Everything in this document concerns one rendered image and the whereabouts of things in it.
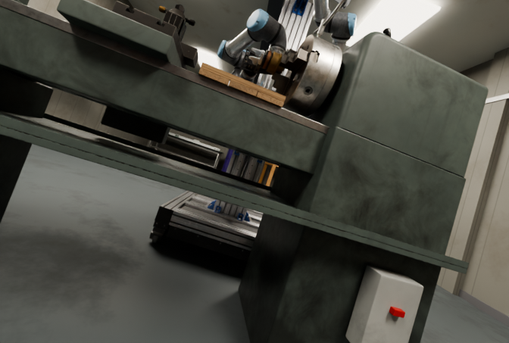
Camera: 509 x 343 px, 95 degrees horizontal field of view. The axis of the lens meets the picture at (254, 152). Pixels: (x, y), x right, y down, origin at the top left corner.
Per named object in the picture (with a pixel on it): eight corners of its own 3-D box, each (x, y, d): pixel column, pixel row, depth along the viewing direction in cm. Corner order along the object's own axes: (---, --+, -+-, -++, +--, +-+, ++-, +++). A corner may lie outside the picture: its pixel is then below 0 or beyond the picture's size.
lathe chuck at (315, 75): (288, 113, 119) (312, 53, 116) (312, 114, 89) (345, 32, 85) (273, 107, 118) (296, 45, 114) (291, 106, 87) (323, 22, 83)
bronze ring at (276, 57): (282, 60, 104) (263, 52, 103) (290, 52, 95) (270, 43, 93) (276, 80, 104) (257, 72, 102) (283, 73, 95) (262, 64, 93)
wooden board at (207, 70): (259, 120, 116) (262, 113, 116) (282, 107, 81) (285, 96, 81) (201, 98, 110) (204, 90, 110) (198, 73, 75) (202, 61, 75)
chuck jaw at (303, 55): (304, 66, 98) (319, 52, 87) (301, 76, 98) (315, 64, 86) (281, 55, 96) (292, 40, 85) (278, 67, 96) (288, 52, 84)
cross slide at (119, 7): (184, 80, 113) (188, 72, 114) (171, 39, 71) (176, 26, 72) (147, 66, 110) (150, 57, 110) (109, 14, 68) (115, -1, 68)
